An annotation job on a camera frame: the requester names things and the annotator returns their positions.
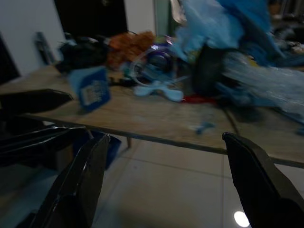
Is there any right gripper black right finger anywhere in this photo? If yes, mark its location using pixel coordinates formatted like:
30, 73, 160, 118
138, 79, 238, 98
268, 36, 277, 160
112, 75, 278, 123
221, 132, 304, 228

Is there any red flat object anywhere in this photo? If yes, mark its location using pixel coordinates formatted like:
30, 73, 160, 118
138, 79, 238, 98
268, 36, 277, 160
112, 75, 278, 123
182, 94, 216, 105

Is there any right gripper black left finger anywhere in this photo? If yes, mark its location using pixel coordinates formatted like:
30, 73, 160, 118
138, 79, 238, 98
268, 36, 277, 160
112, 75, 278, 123
30, 133, 111, 228

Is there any thin white cable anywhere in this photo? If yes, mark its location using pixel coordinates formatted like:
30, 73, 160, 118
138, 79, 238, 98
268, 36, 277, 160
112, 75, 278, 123
129, 48, 190, 87

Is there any blue tape piece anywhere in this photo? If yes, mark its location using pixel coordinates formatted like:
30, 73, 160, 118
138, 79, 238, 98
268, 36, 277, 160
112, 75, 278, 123
195, 120, 217, 135

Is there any blue container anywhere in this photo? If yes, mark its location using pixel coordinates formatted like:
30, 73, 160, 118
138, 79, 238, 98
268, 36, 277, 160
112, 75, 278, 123
89, 130, 122, 170

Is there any orange brown patterned packet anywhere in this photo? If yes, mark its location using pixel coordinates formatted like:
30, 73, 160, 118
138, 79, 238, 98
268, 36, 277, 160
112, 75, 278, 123
106, 30, 155, 70

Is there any white plastic bag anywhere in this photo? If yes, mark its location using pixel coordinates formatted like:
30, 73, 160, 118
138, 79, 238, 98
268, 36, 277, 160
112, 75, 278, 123
170, 0, 304, 114

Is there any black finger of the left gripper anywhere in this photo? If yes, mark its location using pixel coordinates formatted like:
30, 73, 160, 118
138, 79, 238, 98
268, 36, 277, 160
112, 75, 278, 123
0, 88, 75, 115

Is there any black cylindrical object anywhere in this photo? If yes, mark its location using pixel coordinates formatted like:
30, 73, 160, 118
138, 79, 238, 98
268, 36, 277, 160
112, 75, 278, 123
191, 44, 230, 96

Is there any blue printed card box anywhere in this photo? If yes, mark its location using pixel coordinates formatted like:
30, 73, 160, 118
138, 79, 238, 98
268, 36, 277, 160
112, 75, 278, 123
68, 66, 113, 113

